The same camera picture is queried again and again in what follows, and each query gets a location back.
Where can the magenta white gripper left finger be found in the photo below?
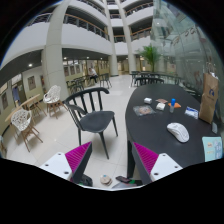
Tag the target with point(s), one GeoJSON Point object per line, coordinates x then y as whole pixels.
{"type": "Point", "coordinates": [71, 165]}

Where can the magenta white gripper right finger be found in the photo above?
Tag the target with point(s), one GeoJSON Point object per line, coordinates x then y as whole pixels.
{"type": "Point", "coordinates": [153, 166]}

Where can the white computer mouse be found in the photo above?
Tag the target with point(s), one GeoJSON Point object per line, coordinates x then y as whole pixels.
{"type": "Point", "coordinates": [179, 132]}

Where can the black phone on floor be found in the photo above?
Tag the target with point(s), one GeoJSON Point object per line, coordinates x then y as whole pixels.
{"type": "Point", "coordinates": [123, 179]}

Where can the round wooden object on floor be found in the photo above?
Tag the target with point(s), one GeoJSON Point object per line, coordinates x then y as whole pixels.
{"type": "Point", "coordinates": [106, 180]}

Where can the black oval table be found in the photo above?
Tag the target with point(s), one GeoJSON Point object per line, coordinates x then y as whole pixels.
{"type": "Point", "coordinates": [151, 130]}

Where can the clear plastic snack bag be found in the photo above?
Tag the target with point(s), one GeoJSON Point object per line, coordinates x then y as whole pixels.
{"type": "Point", "coordinates": [143, 110]}

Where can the black plastic chair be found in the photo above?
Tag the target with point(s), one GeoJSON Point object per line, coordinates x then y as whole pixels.
{"type": "Point", "coordinates": [86, 110]}

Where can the white square packet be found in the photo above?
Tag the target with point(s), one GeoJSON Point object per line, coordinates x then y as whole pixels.
{"type": "Point", "coordinates": [160, 106]}

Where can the light blue printed card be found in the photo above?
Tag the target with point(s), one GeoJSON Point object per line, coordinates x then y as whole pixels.
{"type": "Point", "coordinates": [213, 148]}

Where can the near white lattice chair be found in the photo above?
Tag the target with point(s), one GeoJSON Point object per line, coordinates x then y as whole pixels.
{"type": "Point", "coordinates": [21, 119]}

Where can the white lattice chair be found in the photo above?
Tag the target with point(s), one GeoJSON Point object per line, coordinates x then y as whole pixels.
{"type": "Point", "coordinates": [52, 99]}
{"type": "Point", "coordinates": [21, 119]}

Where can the small white box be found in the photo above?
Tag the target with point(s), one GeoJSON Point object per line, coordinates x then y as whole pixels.
{"type": "Point", "coordinates": [148, 100]}

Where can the orange flat card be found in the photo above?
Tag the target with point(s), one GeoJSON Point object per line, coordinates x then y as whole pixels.
{"type": "Point", "coordinates": [177, 105]}

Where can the brown flat card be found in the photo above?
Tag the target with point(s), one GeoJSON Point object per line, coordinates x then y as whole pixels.
{"type": "Point", "coordinates": [162, 100]}

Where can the small blue-capped bottle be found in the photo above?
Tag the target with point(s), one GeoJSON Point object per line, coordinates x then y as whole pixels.
{"type": "Point", "coordinates": [172, 105]}

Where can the white blue tissue packet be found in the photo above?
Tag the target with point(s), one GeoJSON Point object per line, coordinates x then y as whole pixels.
{"type": "Point", "coordinates": [192, 112]}

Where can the far white lattice chair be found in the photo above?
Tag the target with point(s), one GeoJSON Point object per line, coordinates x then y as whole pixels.
{"type": "Point", "coordinates": [52, 99]}

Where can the wooden round table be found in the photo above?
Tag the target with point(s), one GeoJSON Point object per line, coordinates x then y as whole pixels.
{"type": "Point", "coordinates": [25, 104]}

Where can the distant black chairs group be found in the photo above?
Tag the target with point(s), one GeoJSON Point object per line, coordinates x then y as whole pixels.
{"type": "Point", "coordinates": [79, 84]}

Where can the distant black table set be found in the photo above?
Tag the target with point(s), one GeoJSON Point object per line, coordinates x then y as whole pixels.
{"type": "Point", "coordinates": [148, 77]}

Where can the seated person in white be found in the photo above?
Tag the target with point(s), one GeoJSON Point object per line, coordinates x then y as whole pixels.
{"type": "Point", "coordinates": [93, 75]}

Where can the brown paper bag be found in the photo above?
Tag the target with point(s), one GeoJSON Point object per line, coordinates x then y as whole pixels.
{"type": "Point", "coordinates": [209, 98]}

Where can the green potted palm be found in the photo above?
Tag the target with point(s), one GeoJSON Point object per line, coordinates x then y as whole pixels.
{"type": "Point", "coordinates": [150, 54]}

